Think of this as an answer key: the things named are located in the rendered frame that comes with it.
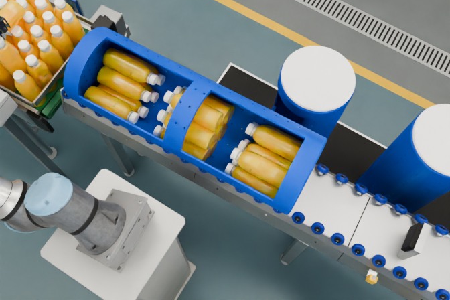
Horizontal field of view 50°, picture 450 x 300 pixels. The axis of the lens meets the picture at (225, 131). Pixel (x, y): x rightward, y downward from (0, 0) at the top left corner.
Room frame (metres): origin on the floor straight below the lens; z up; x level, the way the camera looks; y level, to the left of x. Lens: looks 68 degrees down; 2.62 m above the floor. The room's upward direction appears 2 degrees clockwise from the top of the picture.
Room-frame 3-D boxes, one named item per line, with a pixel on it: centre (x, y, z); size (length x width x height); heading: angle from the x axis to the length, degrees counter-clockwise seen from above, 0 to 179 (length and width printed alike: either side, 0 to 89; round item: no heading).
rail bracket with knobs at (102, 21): (1.10, 0.51, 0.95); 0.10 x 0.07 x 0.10; 153
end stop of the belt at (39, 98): (0.94, 0.63, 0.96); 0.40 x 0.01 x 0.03; 153
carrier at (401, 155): (0.66, -0.81, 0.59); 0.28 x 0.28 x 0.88
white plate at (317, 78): (0.89, -0.34, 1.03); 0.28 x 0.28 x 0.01
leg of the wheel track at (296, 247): (0.37, -0.35, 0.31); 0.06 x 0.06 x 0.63; 63
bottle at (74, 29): (1.07, 0.61, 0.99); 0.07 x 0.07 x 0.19
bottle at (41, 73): (0.87, 0.71, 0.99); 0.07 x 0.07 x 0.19
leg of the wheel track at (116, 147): (0.81, 0.53, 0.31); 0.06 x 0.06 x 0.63; 63
